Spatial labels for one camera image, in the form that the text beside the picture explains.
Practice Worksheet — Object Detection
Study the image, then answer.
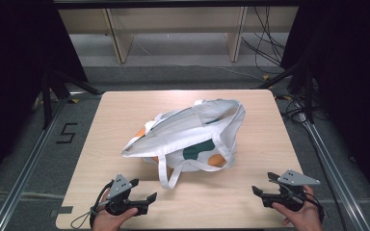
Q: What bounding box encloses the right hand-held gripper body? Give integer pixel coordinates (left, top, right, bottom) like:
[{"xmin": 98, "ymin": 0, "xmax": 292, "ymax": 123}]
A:
[{"xmin": 261, "ymin": 168, "xmax": 322, "ymax": 213}]

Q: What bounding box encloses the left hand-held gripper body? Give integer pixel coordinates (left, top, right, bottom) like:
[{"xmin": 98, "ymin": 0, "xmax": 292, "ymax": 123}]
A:
[{"xmin": 104, "ymin": 173, "xmax": 149, "ymax": 217}]

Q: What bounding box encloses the white tote bag green orange print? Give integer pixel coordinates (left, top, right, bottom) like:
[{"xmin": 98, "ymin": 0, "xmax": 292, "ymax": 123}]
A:
[{"xmin": 120, "ymin": 98, "xmax": 247, "ymax": 191}]

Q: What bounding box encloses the person's right hand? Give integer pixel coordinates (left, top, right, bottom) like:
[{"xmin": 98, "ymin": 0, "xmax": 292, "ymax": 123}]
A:
[{"xmin": 271, "ymin": 185, "xmax": 324, "ymax": 231}]

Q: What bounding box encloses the person's left hand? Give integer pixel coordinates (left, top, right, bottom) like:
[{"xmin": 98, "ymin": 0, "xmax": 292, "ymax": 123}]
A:
[{"xmin": 91, "ymin": 188, "xmax": 140, "ymax": 231}]

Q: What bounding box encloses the black metal stand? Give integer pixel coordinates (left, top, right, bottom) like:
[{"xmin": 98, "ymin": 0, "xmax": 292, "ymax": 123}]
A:
[
  {"xmin": 255, "ymin": 54, "xmax": 316, "ymax": 125},
  {"xmin": 40, "ymin": 65, "xmax": 103, "ymax": 131}
]

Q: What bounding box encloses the dark curtain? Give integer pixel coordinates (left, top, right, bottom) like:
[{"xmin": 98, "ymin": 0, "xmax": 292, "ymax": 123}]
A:
[
  {"xmin": 278, "ymin": 0, "xmax": 370, "ymax": 206},
  {"xmin": 0, "ymin": 0, "xmax": 90, "ymax": 193}
]

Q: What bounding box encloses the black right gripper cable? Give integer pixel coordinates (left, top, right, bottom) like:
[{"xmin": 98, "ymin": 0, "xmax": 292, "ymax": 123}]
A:
[{"xmin": 282, "ymin": 183, "xmax": 326, "ymax": 223}]

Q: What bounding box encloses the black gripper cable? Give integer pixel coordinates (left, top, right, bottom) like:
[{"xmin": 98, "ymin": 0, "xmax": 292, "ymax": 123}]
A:
[
  {"xmin": 69, "ymin": 180, "xmax": 115, "ymax": 231},
  {"xmin": 282, "ymin": 183, "xmax": 326, "ymax": 223}
]

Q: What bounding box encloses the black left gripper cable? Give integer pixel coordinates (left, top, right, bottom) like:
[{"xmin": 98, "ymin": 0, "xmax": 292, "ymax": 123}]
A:
[{"xmin": 69, "ymin": 180, "xmax": 115, "ymax": 231}]

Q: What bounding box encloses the aluminium floor rail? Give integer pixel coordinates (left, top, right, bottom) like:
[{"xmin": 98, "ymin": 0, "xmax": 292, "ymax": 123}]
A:
[
  {"xmin": 0, "ymin": 90, "xmax": 78, "ymax": 231},
  {"xmin": 293, "ymin": 99, "xmax": 370, "ymax": 231}
]

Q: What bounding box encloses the bundle of black floor cables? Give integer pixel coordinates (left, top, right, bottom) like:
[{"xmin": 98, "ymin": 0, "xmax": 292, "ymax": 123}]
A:
[{"xmin": 241, "ymin": 5, "xmax": 330, "ymax": 124}]

